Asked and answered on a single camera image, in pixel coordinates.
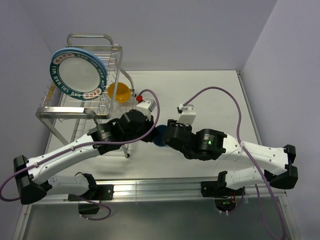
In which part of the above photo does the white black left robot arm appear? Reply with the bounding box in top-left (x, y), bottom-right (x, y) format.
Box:
top-left (13, 109), bottom-right (159, 205)

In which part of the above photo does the aluminium rail frame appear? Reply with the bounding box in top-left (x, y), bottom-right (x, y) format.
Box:
top-left (14, 71), bottom-right (295, 240)

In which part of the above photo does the stainless steel dish rack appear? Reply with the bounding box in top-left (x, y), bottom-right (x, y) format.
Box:
top-left (35, 33), bottom-right (136, 145)

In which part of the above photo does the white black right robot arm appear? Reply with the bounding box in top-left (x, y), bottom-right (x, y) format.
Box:
top-left (162, 120), bottom-right (299, 195)

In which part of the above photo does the yellow bowl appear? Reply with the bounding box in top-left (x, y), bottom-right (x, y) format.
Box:
top-left (107, 82), bottom-right (131, 103)

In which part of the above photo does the white plate green rim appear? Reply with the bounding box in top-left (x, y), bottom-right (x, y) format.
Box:
top-left (50, 57), bottom-right (108, 101)

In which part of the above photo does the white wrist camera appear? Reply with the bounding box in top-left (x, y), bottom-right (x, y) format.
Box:
top-left (135, 95), bottom-right (156, 119)
top-left (177, 103), bottom-right (196, 127)

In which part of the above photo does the blue plastic plate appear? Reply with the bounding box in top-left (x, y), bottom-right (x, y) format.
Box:
top-left (50, 47), bottom-right (108, 79)

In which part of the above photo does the blue plastic cup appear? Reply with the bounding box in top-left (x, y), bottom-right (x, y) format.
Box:
top-left (153, 124), bottom-right (167, 147)

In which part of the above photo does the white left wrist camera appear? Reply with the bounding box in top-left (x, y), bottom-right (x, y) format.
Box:
top-left (135, 95), bottom-right (156, 119)

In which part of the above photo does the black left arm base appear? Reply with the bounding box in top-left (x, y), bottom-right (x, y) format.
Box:
top-left (67, 184), bottom-right (114, 221)

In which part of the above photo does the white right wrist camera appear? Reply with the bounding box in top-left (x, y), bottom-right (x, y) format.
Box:
top-left (177, 103), bottom-right (196, 127)

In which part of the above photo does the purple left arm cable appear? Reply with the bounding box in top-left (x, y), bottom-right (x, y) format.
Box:
top-left (0, 89), bottom-right (161, 202)

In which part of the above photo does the clear glass tumbler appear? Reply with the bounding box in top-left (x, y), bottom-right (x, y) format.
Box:
top-left (110, 100), bottom-right (123, 118)

